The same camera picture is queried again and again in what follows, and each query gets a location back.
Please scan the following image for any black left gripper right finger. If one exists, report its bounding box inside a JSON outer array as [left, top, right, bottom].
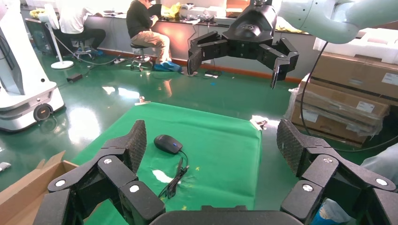
[[276, 119, 398, 225]]

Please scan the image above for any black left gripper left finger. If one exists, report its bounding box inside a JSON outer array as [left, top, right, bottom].
[[32, 119, 166, 225]]

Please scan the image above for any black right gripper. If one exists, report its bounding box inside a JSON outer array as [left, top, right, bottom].
[[187, 0, 300, 90]]

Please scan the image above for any black power adapter with cable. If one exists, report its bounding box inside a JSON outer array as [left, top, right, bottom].
[[153, 134, 189, 170]]

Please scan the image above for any black power cable with plug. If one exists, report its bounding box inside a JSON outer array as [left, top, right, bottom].
[[158, 157, 189, 199]]

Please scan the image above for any open brown cardboard box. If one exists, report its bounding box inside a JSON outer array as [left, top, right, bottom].
[[0, 151, 103, 225]]

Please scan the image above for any plastic wrapped flat carton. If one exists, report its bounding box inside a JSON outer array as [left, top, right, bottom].
[[293, 81, 391, 125], [289, 102, 383, 147]]

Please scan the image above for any pale blue garment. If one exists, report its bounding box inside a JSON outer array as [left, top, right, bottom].
[[360, 142, 398, 187]]

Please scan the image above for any blue plastic bag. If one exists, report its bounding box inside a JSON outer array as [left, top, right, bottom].
[[153, 60, 183, 73]]

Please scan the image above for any yellow plastic bag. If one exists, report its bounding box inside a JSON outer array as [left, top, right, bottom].
[[161, 2, 182, 19]]

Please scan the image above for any black power brick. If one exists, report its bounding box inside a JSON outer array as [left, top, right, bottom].
[[66, 73, 84, 83]]

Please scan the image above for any large brown carton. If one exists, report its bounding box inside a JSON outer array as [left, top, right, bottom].
[[311, 51, 398, 103]]

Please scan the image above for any black round stool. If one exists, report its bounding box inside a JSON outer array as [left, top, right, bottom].
[[130, 43, 154, 70]]

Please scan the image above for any green table cloth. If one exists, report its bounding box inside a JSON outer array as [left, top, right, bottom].
[[71, 102, 262, 225]]

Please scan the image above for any seated person in black shirt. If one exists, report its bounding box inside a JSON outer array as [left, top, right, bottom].
[[126, 0, 172, 63]]

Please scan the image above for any metal swivel chair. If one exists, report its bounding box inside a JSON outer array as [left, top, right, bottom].
[[73, 38, 95, 60]]

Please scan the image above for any white foam packing block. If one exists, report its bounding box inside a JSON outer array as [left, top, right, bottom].
[[312, 28, 398, 65]]

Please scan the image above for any white wheeled robot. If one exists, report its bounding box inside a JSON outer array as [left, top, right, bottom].
[[0, 0, 65, 133]]

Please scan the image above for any long grey work bench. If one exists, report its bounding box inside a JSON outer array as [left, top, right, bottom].
[[20, 6, 318, 83]]

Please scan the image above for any dark storage cabinet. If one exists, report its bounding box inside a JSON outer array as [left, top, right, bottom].
[[24, 18, 60, 56]]

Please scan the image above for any seated person in white shirt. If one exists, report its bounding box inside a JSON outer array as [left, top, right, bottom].
[[53, 0, 107, 50]]

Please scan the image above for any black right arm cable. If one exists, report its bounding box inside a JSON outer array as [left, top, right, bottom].
[[300, 41, 398, 153]]

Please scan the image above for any white pedestal fan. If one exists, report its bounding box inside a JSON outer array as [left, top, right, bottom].
[[38, 3, 75, 70]]

